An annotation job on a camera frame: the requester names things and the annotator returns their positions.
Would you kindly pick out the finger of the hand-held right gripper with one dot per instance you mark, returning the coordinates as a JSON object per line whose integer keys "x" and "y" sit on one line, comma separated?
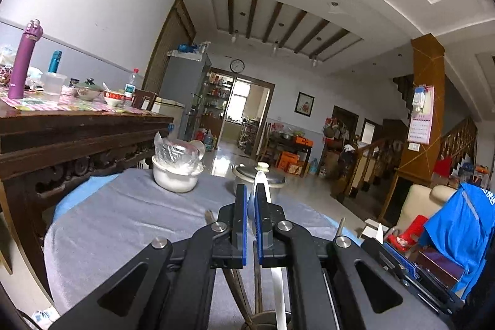
{"x": 402, "y": 267}

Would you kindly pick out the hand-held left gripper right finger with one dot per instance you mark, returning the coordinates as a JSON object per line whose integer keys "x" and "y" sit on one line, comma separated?
{"x": 265, "y": 241}

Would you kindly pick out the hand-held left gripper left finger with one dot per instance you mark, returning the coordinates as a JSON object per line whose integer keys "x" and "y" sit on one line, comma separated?
{"x": 242, "y": 229}

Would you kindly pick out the white spoon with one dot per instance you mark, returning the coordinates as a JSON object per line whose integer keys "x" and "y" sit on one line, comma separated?
{"x": 260, "y": 187}

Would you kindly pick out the dark purple box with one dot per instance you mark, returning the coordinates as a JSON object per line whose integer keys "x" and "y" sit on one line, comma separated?
{"x": 441, "y": 268}

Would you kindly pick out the white cardboard box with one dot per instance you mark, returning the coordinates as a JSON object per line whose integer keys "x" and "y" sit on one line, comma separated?
{"x": 373, "y": 226}

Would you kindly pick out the metal pot lid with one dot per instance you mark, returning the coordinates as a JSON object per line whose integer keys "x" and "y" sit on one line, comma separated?
{"x": 243, "y": 172}

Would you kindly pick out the beige chair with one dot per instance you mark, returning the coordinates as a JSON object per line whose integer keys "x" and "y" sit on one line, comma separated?
{"x": 417, "y": 202}

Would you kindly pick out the blue jacket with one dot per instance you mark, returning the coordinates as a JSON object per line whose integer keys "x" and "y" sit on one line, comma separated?
{"x": 464, "y": 229}

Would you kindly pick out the orange box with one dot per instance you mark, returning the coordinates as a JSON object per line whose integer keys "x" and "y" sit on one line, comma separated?
{"x": 288, "y": 162}
{"x": 302, "y": 141}

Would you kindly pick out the white bowl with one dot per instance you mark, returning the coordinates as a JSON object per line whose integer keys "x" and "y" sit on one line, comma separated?
{"x": 174, "y": 179}

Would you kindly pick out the blue water jug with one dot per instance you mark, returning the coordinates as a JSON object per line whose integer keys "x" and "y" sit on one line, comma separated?
{"x": 209, "y": 141}

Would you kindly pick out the dark side table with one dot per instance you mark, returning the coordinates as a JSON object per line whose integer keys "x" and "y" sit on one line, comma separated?
{"x": 286, "y": 142}

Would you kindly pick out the clear plastic bag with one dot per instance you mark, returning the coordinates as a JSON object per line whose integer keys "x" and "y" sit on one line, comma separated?
{"x": 174, "y": 150}

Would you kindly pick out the wooden stair railing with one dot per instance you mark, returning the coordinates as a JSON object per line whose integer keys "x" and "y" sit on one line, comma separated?
{"x": 371, "y": 160}

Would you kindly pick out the grey table cloth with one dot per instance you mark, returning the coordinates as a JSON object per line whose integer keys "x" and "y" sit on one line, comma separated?
{"x": 127, "y": 221}

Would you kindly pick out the shelf with bottles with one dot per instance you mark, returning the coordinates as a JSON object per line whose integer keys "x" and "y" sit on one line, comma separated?
{"x": 218, "y": 94}

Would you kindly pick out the white chest freezer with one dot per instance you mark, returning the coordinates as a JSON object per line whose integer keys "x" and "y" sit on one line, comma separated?
{"x": 168, "y": 111}

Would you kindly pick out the framed picture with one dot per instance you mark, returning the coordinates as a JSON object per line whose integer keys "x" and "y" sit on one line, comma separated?
{"x": 304, "y": 104}

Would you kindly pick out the wooden chair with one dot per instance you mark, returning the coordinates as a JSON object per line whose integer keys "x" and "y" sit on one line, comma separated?
{"x": 144, "y": 100}

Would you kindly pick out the grey refrigerator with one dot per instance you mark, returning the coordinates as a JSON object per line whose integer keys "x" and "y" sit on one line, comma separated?
{"x": 180, "y": 78}

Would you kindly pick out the blue table cover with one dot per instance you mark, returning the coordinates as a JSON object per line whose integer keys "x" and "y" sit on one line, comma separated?
{"x": 83, "y": 191}

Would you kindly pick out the water bottle with red cap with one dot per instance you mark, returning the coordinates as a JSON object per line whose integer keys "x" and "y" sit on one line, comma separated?
{"x": 130, "y": 86}

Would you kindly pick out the red patterned bowl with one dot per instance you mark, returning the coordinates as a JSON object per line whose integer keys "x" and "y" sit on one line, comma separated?
{"x": 113, "y": 99}

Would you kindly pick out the dark carved wooden table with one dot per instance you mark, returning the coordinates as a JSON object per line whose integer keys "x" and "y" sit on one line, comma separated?
{"x": 69, "y": 144}

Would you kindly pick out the bowl with glass lid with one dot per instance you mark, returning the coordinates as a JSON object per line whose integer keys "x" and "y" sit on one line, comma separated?
{"x": 89, "y": 90}

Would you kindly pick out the wooden pillar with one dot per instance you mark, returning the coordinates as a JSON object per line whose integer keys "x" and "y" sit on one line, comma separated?
{"x": 427, "y": 59}

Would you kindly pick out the colourful placemat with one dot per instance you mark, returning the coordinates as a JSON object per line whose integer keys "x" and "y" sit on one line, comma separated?
{"x": 69, "y": 106}

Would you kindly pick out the clear plastic container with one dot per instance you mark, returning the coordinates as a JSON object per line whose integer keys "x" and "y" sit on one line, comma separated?
{"x": 53, "y": 86}

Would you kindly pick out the teal bottle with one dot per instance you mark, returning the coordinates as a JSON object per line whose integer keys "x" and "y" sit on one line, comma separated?
{"x": 55, "y": 62}

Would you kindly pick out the purple thermos bottle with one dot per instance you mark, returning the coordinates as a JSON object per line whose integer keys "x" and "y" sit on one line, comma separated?
{"x": 22, "y": 59}

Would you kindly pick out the wall calendar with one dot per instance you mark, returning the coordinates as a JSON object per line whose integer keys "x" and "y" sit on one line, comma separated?
{"x": 420, "y": 121}

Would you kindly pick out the wall clock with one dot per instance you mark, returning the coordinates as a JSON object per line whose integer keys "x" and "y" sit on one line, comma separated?
{"x": 237, "y": 65}

